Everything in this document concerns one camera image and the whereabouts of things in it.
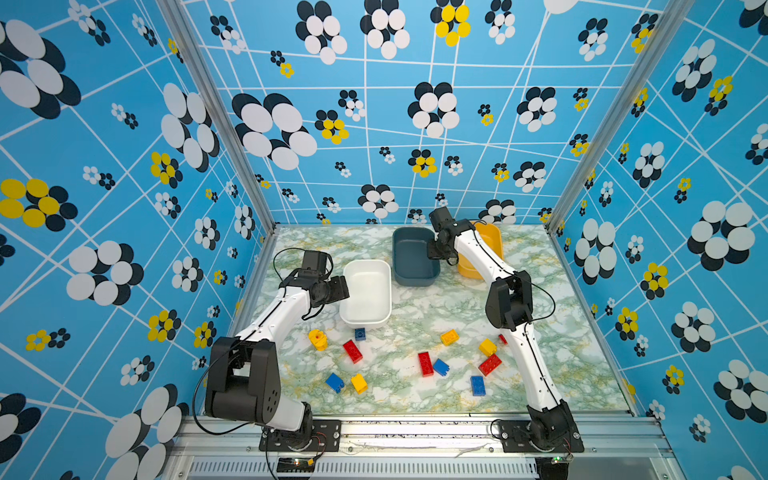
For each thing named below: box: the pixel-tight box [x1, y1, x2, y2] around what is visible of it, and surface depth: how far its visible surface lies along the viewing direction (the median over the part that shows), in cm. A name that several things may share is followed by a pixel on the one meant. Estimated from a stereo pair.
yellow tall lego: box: [478, 338, 499, 357], surface depth 88 cm
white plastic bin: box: [339, 259, 392, 329], surface depth 101 cm
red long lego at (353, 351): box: [343, 339, 363, 364], surface depth 88 cm
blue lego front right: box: [470, 375, 486, 396], surface depth 82 cm
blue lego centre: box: [433, 358, 450, 377], surface depth 86 cm
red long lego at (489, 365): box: [478, 354, 502, 377], surface depth 86 cm
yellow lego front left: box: [350, 373, 369, 395], surface depth 82 cm
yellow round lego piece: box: [308, 329, 329, 351], surface depth 90 cm
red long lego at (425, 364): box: [418, 352, 434, 377], surface depth 86 cm
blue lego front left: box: [325, 372, 345, 394], surface depth 82 cm
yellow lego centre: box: [440, 329, 460, 346], surface depth 91 cm
